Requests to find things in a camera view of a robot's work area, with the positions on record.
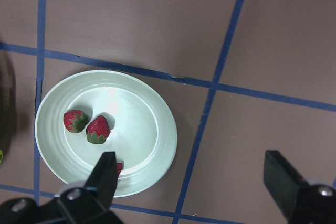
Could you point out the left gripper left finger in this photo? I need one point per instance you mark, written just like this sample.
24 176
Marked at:
90 201

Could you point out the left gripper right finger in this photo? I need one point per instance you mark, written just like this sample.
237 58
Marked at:
299 200

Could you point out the red strawberry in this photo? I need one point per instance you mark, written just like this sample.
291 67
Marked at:
75 120
98 130
119 168

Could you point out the pale green plate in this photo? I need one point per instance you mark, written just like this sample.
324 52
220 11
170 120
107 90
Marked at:
143 131

